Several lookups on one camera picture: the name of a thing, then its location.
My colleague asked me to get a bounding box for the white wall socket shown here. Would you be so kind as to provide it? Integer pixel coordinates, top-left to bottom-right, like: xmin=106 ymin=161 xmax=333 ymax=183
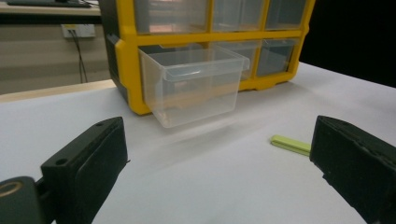
xmin=61 ymin=23 xmax=96 ymax=39

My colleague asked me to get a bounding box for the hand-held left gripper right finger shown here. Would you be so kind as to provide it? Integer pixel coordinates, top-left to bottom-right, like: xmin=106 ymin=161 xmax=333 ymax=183
xmin=309 ymin=115 xmax=396 ymax=224

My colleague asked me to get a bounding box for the clear plastic drawer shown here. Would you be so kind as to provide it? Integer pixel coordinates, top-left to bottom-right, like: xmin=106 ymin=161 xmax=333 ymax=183
xmin=265 ymin=0 xmax=307 ymax=32
xmin=137 ymin=45 xmax=250 ymax=129
xmin=214 ymin=40 xmax=262 ymax=82
xmin=134 ymin=0 xmax=209 ymax=35
xmin=255 ymin=37 xmax=299 ymax=78
xmin=212 ymin=0 xmax=265 ymax=33

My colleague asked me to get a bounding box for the black cable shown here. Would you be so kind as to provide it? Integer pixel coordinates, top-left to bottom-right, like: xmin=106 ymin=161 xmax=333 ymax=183
xmin=68 ymin=29 xmax=89 ymax=84

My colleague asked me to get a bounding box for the light green stick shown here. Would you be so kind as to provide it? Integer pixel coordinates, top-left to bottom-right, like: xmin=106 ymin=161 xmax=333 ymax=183
xmin=270 ymin=134 xmax=312 ymax=157

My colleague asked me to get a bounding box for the black keyboard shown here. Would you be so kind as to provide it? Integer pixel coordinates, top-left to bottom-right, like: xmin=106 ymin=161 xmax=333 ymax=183
xmin=6 ymin=0 xmax=92 ymax=9

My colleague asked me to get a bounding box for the yellow drawer cabinet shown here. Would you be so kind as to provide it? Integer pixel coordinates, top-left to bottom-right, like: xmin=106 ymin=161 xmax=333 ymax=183
xmin=98 ymin=0 xmax=317 ymax=117

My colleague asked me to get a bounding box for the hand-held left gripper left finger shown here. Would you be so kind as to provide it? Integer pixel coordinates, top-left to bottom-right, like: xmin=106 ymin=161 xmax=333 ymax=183
xmin=40 ymin=116 xmax=131 ymax=224

